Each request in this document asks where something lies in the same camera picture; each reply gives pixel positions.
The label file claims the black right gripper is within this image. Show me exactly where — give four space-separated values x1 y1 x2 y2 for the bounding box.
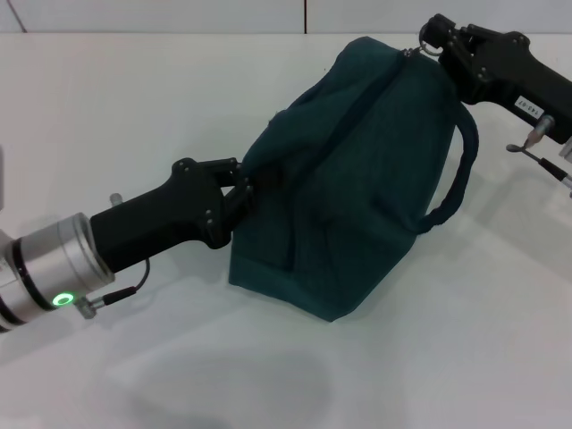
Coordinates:
422 13 572 147

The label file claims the metal zipper pull ring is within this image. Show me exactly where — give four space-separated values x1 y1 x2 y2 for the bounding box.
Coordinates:
404 24 444 58

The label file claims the grey right gripper cable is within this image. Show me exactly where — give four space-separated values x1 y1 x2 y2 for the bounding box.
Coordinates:
506 114 572 198

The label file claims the dark teal fabric bag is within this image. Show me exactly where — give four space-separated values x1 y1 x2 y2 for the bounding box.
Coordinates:
226 36 483 324

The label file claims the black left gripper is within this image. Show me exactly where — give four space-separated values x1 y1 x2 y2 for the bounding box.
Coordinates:
88 156 260 274

